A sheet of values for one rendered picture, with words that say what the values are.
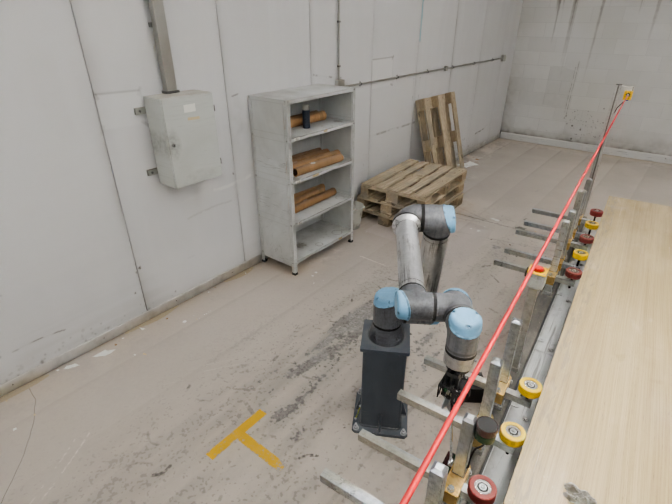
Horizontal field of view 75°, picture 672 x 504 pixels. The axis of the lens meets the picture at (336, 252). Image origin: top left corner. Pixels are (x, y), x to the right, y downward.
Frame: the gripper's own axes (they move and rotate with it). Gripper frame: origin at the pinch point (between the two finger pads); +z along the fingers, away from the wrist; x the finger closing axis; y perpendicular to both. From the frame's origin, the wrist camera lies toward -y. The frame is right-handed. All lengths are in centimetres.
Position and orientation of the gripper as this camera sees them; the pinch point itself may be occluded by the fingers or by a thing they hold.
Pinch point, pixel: (452, 407)
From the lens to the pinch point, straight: 154.3
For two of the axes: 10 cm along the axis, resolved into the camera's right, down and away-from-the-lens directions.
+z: -0.1, 8.9, 4.6
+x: 8.3, 2.6, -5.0
